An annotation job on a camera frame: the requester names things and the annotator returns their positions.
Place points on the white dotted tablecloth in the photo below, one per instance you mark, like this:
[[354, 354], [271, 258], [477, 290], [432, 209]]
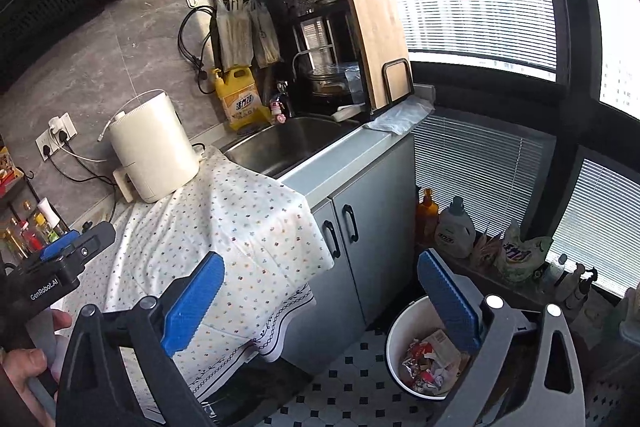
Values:
[[240, 227]]

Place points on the clear plastic box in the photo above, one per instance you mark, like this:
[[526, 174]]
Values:
[[352, 82]]

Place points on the yellow detergent bottle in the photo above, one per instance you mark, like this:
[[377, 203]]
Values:
[[240, 99]]

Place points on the red yellow snack packet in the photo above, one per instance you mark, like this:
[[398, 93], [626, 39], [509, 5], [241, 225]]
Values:
[[6, 167]]

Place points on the black dish rack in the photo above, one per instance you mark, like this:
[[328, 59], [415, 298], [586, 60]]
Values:
[[320, 13]]

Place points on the faucet with pink filter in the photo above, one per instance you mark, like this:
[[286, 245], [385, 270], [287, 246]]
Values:
[[279, 109]]

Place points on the green refill pouch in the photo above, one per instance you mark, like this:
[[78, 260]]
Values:
[[520, 257]]

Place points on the black window frame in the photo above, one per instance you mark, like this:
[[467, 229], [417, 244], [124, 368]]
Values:
[[567, 57]]

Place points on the white laundry detergent bottle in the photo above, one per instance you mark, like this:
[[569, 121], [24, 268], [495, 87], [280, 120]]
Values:
[[457, 229]]

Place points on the red white wrapper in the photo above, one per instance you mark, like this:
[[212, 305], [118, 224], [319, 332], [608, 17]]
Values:
[[417, 349]]

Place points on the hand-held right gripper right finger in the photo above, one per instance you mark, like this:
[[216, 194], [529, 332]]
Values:
[[450, 302]]

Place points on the hanging clear plastic bag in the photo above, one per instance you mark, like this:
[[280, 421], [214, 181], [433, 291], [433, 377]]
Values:
[[232, 34], [265, 37]]

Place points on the white window blinds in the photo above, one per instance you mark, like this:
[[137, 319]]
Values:
[[475, 17]]

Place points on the small white plastic tray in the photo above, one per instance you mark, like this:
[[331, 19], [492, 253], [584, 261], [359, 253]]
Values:
[[347, 112]]

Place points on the small clear bottle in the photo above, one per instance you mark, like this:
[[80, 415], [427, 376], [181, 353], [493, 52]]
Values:
[[555, 269]]

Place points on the person's left hand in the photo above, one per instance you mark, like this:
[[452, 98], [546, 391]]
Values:
[[25, 369]]

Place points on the orange bottle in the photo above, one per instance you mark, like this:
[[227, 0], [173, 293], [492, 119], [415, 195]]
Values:
[[427, 214]]

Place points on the white wall socket panel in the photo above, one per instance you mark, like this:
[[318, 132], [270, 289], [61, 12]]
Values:
[[42, 143]]

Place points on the wooden cutting board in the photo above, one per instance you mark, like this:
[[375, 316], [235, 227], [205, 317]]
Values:
[[377, 47]]

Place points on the black pump bottle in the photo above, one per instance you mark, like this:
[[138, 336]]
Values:
[[582, 284]]

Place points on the cream air fryer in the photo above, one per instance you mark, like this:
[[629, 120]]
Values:
[[155, 147]]

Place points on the row of condiment bottles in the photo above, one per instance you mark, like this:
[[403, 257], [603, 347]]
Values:
[[30, 232]]

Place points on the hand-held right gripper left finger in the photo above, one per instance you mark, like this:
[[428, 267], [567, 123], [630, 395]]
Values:
[[192, 307]]

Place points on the white bucket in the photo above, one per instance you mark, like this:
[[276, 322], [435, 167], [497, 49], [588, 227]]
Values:
[[400, 337]]

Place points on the steel pot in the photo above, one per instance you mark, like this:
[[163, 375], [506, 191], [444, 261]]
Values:
[[325, 84]]

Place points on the steel sink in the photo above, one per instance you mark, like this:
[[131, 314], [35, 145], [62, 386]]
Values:
[[285, 147]]

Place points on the white printed paper bag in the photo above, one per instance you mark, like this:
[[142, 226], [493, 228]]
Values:
[[441, 339]]

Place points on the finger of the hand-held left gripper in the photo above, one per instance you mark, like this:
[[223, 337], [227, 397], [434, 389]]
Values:
[[60, 244], [97, 239]]

